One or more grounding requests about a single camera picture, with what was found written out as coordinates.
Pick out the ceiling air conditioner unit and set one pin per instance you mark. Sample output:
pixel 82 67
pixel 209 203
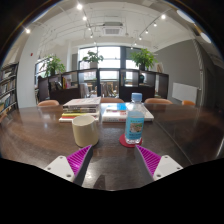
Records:
pixel 112 30

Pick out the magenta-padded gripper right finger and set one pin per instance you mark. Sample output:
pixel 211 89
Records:
pixel 165 166

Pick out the round white ceiling lamps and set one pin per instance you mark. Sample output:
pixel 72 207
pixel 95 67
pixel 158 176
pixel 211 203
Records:
pixel 185 15

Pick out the cream ceramic cup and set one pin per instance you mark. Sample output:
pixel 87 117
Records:
pixel 85 131

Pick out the small white-potted plant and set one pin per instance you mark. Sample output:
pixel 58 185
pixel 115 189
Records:
pixel 92 58

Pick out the clear blue-capped water bottle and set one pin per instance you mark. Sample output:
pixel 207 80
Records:
pixel 134 123

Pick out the large window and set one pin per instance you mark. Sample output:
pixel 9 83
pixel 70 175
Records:
pixel 110 58

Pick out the ceiling track spotlights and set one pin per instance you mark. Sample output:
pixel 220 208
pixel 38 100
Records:
pixel 79 6

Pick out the stack of books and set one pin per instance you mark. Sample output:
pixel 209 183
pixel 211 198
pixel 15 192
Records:
pixel 81 106

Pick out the white wall panel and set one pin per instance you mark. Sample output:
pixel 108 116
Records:
pixel 185 92

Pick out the group of orange chairs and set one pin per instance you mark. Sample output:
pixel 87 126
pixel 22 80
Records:
pixel 48 103

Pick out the large blue-covered book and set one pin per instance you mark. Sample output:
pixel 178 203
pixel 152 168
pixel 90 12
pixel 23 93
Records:
pixel 113 115

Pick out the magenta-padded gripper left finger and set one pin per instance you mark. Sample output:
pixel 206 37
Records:
pixel 61 166

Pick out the bushy potted plant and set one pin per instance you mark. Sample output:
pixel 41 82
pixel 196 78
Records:
pixel 54 66

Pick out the large dark-potted plant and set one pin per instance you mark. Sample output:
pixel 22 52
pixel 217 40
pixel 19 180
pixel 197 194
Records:
pixel 144 58

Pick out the tall bookshelf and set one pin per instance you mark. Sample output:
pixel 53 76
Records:
pixel 8 88

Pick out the flat round red coaster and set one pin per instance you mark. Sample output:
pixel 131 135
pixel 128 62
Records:
pixel 122 141

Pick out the dark divider shelf unit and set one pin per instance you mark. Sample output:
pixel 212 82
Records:
pixel 66 95

